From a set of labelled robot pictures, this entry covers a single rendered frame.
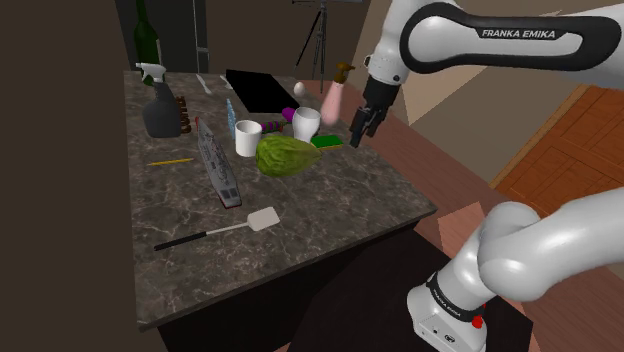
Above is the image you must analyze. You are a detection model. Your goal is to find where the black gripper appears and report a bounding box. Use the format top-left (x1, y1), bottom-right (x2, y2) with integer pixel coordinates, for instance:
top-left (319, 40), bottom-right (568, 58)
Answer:
top-left (348, 76), bottom-right (404, 149)

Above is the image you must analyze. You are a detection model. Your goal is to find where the pink soap dispenser bottle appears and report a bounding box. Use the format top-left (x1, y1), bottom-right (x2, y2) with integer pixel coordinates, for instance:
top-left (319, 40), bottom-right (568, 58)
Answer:
top-left (320, 61), bottom-right (357, 126)

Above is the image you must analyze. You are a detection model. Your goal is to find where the green and yellow sponge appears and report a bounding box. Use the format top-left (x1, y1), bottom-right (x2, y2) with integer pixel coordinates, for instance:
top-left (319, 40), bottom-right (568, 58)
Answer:
top-left (310, 133), bottom-right (345, 151)

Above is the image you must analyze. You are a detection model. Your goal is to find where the white tapered cup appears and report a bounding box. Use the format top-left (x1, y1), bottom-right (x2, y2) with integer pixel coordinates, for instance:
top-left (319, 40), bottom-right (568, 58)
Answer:
top-left (291, 106), bottom-right (322, 145)

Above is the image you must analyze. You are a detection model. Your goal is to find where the green cabbage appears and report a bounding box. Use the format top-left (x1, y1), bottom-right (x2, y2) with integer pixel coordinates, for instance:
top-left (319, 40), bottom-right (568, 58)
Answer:
top-left (254, 134), bottom-right (323, 179)

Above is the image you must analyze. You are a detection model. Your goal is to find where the purple and green striped stick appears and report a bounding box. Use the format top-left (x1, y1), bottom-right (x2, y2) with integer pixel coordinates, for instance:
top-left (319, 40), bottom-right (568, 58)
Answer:
top-left (260, 106), bottom-right (299, 134)

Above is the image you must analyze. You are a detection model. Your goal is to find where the black tripod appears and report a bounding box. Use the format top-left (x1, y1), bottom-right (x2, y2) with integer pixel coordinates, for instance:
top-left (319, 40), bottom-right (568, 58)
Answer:
top-left (291, 0), bottom-right (365, 94)

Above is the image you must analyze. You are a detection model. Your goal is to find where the black flat rectangular panel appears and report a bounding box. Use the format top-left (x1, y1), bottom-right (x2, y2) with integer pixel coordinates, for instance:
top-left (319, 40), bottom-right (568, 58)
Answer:
top-left (224, 68), bottom-right (301, 115)

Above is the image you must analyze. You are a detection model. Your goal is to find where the white straight cup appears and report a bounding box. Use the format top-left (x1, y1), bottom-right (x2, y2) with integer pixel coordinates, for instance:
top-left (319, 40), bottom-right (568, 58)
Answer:
top-left (234, 119), bottom-right (264, 158)

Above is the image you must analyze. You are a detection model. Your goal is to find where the pale blue slim bottle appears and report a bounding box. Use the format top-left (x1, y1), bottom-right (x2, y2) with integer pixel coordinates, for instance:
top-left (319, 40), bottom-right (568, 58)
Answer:
top-left (225, 98), bottom-right (238, 138)

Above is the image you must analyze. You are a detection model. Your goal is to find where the grey model ship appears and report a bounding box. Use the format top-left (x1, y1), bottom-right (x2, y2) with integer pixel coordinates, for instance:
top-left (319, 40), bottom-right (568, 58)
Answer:
top-left (194, 116), bottom-right (243, 210)

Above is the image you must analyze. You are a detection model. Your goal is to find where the dark robot stand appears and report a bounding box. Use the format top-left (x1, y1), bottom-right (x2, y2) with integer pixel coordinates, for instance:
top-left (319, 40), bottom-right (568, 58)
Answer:
top-left (287, 228), bottom-right (535, 352)

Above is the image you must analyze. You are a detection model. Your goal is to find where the brown letter sign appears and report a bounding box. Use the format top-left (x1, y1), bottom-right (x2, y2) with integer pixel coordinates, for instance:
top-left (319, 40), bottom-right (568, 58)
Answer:
top-left (178, 95), bottom-right (193, 135)

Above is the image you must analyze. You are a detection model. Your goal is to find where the grey ladder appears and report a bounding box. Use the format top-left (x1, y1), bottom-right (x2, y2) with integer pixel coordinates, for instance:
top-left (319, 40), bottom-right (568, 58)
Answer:
top-left (191, 0), bottom-right (211, 75)

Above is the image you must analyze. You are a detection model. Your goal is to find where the yellow pencil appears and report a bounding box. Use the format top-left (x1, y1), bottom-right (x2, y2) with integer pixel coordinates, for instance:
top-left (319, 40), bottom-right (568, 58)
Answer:
top-left (147, 157), bottom-right (196, 167)

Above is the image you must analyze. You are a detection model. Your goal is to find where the dark grey spray bottle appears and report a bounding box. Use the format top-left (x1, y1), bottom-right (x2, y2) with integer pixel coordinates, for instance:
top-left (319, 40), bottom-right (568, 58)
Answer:
top-left (135, 62), bottom-right (183, 140)

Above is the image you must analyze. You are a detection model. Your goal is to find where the green wine bottle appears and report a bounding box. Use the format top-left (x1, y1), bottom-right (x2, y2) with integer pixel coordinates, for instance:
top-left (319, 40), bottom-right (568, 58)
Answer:
top-left (133, 0), bottom-right (163, 87)

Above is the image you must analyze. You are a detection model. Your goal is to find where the white spatula with black handle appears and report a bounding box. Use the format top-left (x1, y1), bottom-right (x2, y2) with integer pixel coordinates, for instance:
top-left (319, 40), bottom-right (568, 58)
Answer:
top-left (153, 206), bottom-right (282, 253)

